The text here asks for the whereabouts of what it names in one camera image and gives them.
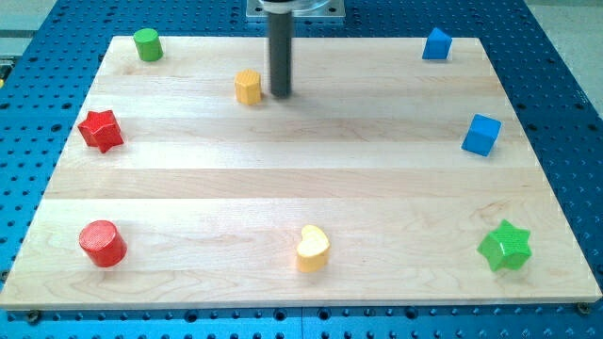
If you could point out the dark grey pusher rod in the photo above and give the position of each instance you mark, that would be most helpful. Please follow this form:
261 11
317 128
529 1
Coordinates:
280 35

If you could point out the silver mounting flange plate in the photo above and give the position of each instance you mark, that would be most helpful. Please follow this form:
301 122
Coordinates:
298 8

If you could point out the yellow hexagon block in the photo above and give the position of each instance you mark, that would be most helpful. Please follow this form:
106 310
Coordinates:
248 87

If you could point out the yellow heart block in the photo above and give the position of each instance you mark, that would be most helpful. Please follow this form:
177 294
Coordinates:
313 251

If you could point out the green cylinder block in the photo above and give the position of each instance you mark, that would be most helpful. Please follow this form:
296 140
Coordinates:
148 44

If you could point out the blue triangular prism block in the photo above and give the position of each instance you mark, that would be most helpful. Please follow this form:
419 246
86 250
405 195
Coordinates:
437 45

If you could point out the light wooden board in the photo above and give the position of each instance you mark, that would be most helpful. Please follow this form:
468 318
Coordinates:
211 195

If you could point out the red star block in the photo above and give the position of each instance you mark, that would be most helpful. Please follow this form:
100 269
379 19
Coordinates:
101 130

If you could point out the blue cube block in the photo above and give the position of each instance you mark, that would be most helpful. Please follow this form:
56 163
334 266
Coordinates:
481 135

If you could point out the red cylinder block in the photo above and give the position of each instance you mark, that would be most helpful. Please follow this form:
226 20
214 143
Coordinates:
103 243

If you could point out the green star block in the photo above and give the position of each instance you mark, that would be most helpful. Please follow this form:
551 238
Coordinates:
506 247

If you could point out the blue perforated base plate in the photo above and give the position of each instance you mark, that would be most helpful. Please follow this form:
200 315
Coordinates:
50 81

